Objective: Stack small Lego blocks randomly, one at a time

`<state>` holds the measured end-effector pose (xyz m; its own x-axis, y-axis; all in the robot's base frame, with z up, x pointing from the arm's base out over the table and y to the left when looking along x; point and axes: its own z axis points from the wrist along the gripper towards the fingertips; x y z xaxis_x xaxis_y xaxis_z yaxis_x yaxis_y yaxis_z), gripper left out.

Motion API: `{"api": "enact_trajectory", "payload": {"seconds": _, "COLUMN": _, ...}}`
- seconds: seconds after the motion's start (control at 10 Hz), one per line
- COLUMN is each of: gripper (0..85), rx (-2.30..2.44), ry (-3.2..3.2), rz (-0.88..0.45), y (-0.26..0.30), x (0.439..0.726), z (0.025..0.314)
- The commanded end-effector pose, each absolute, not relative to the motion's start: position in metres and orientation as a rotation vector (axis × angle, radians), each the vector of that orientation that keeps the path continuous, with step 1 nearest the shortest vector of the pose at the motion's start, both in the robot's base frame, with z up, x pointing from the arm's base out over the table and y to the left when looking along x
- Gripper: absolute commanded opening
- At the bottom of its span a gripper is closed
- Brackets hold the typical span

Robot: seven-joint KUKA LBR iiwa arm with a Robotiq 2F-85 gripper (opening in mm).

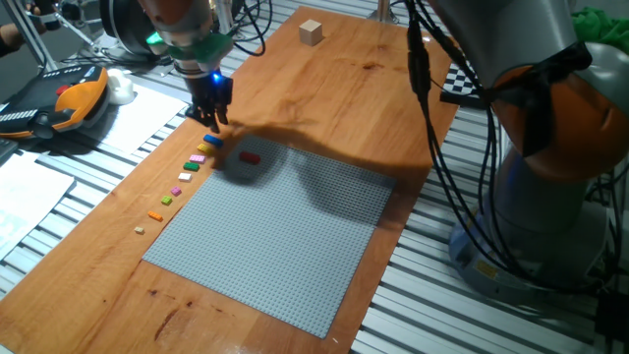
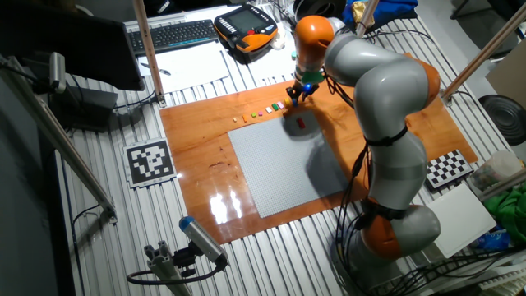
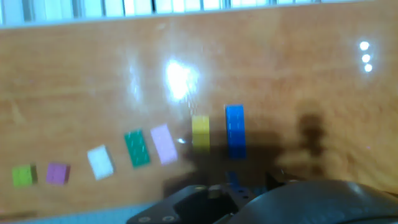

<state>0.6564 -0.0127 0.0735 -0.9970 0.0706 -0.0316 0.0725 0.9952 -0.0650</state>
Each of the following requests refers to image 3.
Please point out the pink Lego brick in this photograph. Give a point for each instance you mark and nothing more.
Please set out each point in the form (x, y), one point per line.
(163, 144)

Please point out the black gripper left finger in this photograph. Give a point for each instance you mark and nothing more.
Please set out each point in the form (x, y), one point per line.
(192, 207)

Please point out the magenta square Lego brick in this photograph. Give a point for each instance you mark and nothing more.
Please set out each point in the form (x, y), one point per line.
(58, 174)

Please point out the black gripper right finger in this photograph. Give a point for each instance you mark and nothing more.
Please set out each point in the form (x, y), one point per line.
(245, 194)

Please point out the white Lego brick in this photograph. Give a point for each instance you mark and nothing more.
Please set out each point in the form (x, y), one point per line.
(100, 162)

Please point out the lime square Lego brick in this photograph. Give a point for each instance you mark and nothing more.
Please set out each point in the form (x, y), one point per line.
(23, 175)

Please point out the yellow Lego brick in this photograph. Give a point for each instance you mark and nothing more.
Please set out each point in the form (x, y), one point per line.
(201, 132)

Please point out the grey Lego baseplate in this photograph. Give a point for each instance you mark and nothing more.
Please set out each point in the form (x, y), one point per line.
(77, 217)

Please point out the blue long Lego brick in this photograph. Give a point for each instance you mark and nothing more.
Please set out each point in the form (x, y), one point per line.
(235, 130)

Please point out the green Lego brick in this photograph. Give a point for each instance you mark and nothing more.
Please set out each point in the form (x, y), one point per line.
(137, 148)

